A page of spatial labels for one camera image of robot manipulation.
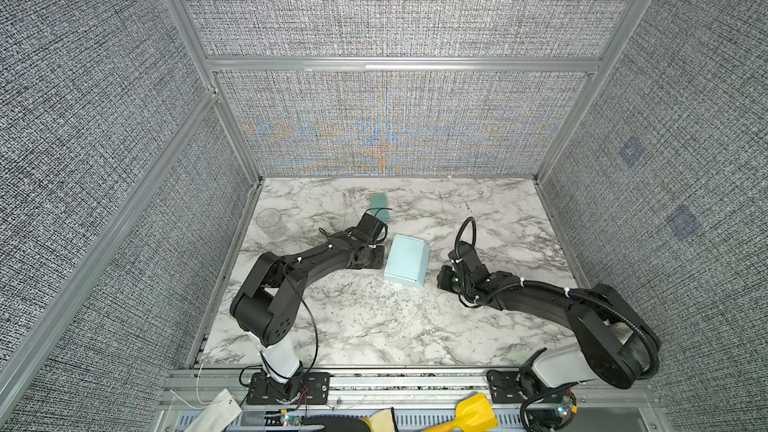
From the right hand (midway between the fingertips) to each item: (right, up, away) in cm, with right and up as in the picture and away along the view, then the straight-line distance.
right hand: (435, 276), depth 91 cm
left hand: (-18, +5, +2) cm, 18 cm away
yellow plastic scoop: (+5, -27, -21) cm, 35 cm away
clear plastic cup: (-55, +16, +11) cm, 58 cm away
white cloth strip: (-54, -27, -22) cm, 64 cm away
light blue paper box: (-8, +4, +3) cm, 10 cm away
